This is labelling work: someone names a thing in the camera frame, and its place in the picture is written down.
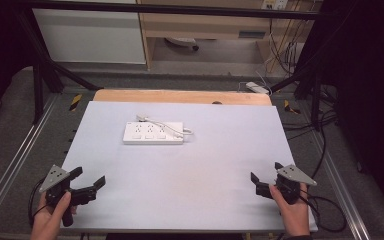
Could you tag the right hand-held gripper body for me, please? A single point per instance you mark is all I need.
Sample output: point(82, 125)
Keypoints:
point(291, 181)

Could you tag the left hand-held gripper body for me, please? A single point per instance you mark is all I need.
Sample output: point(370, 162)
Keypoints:
point(55, 177)

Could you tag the white power strip with switches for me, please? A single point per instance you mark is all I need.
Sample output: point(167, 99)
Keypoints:
point(146, 135)

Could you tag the person's right hand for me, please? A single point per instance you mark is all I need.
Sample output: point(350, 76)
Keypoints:
point(291, 215)

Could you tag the person's left hand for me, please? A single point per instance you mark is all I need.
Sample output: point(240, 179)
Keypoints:
point(48, 220)

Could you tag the yellow black tape strip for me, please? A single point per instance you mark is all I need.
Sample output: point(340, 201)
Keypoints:
point(75, 102)
point(290, 107)

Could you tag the small white power strip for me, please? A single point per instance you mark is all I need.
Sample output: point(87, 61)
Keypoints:
point(257, 87)

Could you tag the black metal stand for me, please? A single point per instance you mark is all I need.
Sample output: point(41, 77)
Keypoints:
point(46, 73)
point(315, 90)

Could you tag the wooden table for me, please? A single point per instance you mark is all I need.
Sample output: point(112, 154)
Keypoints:
point(180, 97)

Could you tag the white cabinet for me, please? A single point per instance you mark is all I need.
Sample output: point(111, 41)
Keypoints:
point(86, 36)

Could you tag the grey chair base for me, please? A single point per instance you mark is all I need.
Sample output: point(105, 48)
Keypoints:
point(182, 41)

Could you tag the wooden desk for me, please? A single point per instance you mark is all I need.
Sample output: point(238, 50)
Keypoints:
point(206, 25)

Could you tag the aluminium rail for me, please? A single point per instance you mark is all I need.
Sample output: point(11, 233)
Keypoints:
point(16, 160)
point(341, 186)

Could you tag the white wall socket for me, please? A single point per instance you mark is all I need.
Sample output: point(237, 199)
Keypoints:
point(275, 4)

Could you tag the black metal frame bar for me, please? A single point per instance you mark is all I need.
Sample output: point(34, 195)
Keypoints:
point(180, 8)

